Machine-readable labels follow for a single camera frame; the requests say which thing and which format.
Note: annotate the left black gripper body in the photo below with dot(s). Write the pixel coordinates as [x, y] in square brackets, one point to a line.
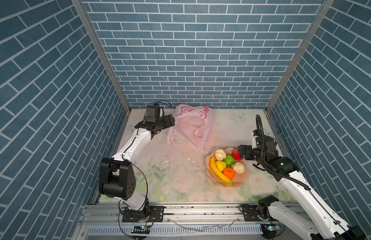
[163, 122]

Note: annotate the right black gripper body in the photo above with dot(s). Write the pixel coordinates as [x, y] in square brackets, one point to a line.
[252, 154]

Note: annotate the beige fake fruit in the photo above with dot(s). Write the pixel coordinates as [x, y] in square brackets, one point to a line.
[239, 167]
[219, 154]

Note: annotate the red fake fruit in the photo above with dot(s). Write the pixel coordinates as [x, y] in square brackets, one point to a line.
[235, 155]

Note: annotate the green fake fruit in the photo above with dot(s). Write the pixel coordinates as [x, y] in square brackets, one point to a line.
[229, 160]

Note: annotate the orange fake fruit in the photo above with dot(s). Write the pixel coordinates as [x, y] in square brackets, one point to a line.
[229, 173]

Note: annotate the pink plastic bag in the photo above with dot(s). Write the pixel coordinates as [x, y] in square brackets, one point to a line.
[192, 124]

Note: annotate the yellow fake fruit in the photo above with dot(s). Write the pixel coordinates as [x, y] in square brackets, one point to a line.
[220, 165]

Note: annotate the yellow fake banana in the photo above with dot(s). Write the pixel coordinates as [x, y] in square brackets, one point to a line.
[219, 174]

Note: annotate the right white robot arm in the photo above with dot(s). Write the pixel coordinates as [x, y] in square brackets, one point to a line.
[324, 222]

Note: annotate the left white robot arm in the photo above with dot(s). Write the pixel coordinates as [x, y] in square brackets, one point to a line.
[117, 177]

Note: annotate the pink scalloped bowl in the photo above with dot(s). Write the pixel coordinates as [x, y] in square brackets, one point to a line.
[238, 179]

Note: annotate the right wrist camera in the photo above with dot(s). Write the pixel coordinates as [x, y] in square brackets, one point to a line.
[269, 143]

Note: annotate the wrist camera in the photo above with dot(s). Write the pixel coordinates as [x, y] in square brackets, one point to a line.
[153, 113]
[269, 143]

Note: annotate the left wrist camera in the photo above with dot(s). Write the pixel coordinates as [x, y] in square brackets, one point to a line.
[153, 113]

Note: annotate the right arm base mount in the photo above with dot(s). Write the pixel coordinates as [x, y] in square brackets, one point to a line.
[253, 213]

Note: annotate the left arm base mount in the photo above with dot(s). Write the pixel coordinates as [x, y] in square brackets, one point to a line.
[148, 214]

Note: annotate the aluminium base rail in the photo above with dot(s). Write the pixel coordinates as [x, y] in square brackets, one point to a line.
[178, 220]

